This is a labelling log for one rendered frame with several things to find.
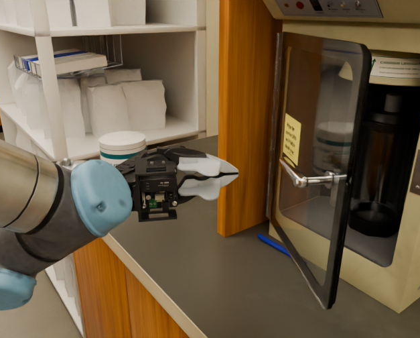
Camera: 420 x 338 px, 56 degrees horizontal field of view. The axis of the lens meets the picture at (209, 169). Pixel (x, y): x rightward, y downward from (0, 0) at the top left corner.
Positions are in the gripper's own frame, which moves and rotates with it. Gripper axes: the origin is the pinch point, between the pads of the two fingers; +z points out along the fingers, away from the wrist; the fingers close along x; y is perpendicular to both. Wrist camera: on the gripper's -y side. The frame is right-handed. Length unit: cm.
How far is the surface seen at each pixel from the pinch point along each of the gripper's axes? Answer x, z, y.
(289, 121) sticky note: 3.8, 13.7, -12.1
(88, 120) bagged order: -23, -37, -118
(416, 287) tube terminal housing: -22.3, 33.0, 4.8
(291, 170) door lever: 0.7, 8.8, 2.9
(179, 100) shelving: -19, 4, -134
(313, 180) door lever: 0.4, 11.0, 6.1
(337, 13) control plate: 22.2, 18.0, -6.7
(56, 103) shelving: -8, -42, -87
